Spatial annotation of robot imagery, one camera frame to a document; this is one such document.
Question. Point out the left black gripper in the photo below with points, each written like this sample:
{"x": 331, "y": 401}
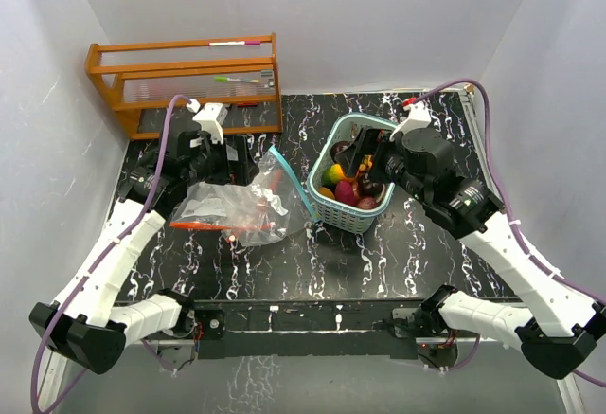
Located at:
{"x": 240, "y": 171}

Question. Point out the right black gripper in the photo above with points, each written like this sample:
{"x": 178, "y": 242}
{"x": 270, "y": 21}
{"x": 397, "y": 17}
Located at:
{"x": 367, "y": 144}

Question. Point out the green yellow mango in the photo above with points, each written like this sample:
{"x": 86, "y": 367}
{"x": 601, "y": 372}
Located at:
{"x": 333, "y": 175}

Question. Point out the magenta round fruit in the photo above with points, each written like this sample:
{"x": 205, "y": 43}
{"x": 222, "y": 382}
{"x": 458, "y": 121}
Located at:
{"x": 345, "y": 193}

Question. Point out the red apple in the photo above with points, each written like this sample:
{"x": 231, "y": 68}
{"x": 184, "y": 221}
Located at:
{"x": 367, "y": 203}

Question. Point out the blue-zipper clear bag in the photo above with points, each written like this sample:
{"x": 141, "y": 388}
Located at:
{"x": 275, "y": 205}

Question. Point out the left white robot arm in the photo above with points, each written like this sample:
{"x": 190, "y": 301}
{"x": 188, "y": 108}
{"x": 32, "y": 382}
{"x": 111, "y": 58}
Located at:
{"x": 82, "y": 323}

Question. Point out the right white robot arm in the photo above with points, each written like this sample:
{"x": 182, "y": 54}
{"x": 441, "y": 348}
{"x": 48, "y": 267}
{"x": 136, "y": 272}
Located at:
{"x": 555, "y": 329}

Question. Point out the orange-zipper clear bag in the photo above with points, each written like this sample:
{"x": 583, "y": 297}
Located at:
{"x": 235, "y": 211}

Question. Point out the longan bunch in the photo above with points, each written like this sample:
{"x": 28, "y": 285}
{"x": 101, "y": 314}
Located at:
{"x": 365, "y": 166}

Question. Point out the red flat box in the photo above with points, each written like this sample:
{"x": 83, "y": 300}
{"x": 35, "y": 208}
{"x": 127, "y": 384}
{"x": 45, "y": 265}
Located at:
{"x": 246, "y": 104}

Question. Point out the orange fruit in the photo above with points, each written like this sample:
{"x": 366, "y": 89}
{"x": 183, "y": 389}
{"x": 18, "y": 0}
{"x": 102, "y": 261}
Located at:
{"x": 326, "y": 192}

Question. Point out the green marker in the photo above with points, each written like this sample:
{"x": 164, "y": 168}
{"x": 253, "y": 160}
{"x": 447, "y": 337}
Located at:
{"x": 240, "y": 80}

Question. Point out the pink white marker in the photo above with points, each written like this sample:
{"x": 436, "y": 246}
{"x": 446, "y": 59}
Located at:
{"x": 236, "y": 43}

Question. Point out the orange wooden shelf rack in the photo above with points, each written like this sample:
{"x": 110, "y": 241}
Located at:
{"x": 133, "y": 78}

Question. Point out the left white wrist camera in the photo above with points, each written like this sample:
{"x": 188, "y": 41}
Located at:
{"x": 210, "y": 118}

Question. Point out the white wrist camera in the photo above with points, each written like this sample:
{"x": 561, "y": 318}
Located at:
{"x": 418, "y": 117}
{"x": 210, "y": 118}

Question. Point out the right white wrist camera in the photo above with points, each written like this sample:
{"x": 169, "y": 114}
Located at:
{"x": 418, "y": 117}

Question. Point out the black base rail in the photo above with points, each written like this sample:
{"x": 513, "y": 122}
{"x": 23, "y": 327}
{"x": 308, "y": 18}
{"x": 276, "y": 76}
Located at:
{"x": 325, "y": 328}

